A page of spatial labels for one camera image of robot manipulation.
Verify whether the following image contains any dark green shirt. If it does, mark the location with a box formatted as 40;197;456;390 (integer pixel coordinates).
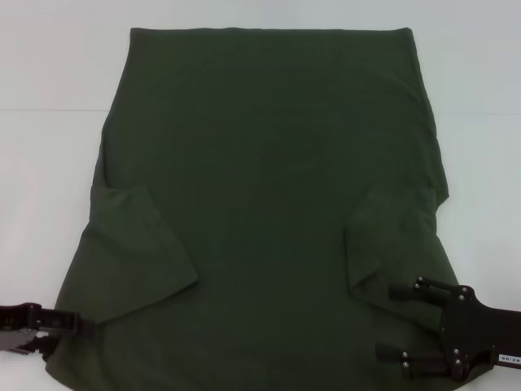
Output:
42;26;467;391

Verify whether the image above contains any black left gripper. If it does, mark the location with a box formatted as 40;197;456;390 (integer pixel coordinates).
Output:
0;301;99;360

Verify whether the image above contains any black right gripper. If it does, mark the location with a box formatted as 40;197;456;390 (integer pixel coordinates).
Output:
374;275;521;383

